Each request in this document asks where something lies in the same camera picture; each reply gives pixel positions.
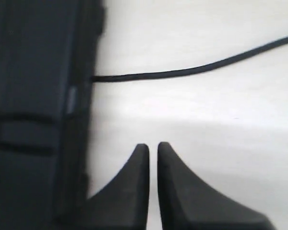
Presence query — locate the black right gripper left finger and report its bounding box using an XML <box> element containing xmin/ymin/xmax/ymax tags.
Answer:
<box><xmin>86</xmin><ymin>144</ymin><xmax>150</xmax><ymax>230</ymax></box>

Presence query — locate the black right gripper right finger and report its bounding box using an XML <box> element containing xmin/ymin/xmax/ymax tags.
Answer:
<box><xmin>157</xmin><ymin>142</ymin><xmax>275</xmax><ymax>230</ymax></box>

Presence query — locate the black cord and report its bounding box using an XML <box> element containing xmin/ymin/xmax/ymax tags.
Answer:
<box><xmin>90</xmin><ymin>33</ymin><xmax>288</xmax><ymax>83</ymax></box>

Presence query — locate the black plastic case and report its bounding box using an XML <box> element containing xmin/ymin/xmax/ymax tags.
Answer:
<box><xmin>0</xmin><ymin>0</ymin><xmax>104</xmax><ymax>230</ymax></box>

